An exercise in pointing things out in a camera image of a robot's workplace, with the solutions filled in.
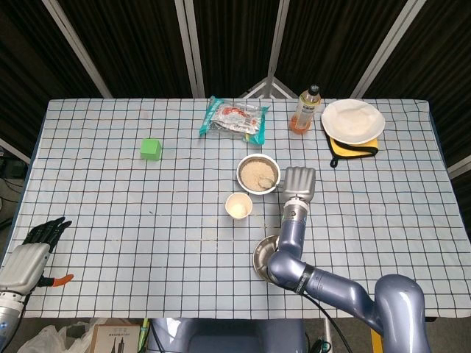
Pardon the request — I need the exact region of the white paper cup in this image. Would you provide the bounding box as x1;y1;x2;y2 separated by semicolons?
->
224;192;254;221

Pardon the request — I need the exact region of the green yellow rod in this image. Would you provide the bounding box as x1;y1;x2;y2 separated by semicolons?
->
138;318;152;353

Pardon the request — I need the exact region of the green cube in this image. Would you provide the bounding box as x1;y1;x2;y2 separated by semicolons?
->
140;138;163;162

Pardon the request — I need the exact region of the yellow black pot holder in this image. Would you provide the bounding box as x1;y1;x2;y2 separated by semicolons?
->
323;126;380;168

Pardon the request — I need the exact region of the teal silver snack package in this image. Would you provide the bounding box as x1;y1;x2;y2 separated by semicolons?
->
199;96;271;145

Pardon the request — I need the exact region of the white plastic bag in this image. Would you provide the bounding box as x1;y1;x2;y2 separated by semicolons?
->
16;319;107;353

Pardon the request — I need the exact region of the metal spoon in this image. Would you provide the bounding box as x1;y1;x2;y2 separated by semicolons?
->
258;176;286;189

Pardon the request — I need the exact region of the white paper plate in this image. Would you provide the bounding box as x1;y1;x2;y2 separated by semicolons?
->
321;99;386;146

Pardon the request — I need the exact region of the blue checked tablecloth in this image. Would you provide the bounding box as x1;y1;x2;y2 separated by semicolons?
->
14;97;465;319

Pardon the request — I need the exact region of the brown cardboard box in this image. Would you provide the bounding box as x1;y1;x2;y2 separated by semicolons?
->
90;324;143;353

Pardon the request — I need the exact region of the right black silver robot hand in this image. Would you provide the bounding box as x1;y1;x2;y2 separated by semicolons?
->
280;166;317;204

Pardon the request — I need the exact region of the white metal screen foot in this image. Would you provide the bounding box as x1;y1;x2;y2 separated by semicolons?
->
241;75;295;99

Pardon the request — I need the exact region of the white screen frame post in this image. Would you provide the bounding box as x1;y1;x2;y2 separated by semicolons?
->
351;0;420;99
174;0;205;99
42;0;113;99
266;0;291;99

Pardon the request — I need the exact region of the flat steel plate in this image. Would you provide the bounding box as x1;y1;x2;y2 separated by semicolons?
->
252;235;280;282

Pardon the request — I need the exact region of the white bowl of grains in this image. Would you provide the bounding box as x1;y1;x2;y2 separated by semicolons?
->
236;153;282;196

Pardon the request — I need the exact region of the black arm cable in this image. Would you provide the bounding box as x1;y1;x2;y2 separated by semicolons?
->
301;292;353;353

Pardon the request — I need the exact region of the blue-grey robot torso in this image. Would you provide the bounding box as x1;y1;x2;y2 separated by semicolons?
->
146;318;308;353

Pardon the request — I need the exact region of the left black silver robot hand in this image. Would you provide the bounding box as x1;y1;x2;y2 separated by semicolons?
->
0;216;74;295

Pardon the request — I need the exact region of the orange drink bottle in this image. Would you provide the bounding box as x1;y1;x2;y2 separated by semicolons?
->
290;84;322;135

